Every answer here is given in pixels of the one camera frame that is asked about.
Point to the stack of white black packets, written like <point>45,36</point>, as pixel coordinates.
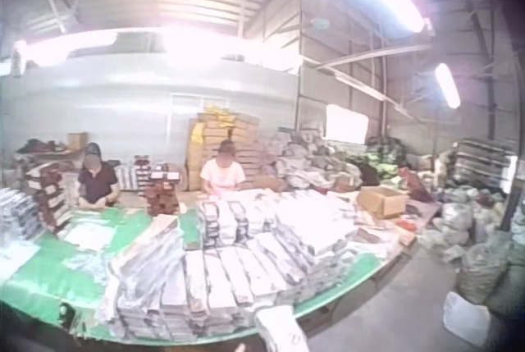
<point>287,220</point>

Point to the short ceiling tube light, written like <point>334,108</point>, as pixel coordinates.
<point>448,85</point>

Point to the metal shelf rack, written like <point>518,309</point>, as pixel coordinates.
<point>482,163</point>

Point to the heap of grey sacks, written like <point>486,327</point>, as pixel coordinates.
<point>480,245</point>

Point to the small cardboard box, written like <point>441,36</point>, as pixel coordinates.
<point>77,141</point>

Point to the stack of grey packets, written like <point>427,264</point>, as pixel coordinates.
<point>16,214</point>

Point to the white paper sheet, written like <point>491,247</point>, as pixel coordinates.
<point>90,236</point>

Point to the long white wrapped bundle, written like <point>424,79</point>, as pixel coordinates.
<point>147,241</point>

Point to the heap of white bags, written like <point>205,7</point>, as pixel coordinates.
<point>305,159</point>

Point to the heap of dark red goods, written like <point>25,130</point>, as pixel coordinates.
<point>41,149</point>

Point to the red brown bag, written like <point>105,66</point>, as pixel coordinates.
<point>416,186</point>

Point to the green table cover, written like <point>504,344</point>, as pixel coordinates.
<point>53,278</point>

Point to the stack of red white packets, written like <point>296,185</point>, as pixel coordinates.
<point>49,196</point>

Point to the open cardboard box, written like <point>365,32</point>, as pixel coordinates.
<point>381,203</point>

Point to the pile of white flat packets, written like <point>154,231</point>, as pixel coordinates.
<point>213,286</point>

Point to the white plastic bag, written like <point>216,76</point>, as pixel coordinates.
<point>465,319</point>

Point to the stack of red brown packets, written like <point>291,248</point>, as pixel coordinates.
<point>163,198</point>

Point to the white wall board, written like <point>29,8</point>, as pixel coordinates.
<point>346,123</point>

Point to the single white packet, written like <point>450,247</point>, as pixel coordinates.
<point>279,327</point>

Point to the stack of brown cartons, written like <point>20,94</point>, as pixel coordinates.
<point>242,138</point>

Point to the heap of green bags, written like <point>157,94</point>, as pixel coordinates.
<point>383,163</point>

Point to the small black object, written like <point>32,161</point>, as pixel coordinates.
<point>67,313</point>

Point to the stack of striped packets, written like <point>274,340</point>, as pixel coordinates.
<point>132,175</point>

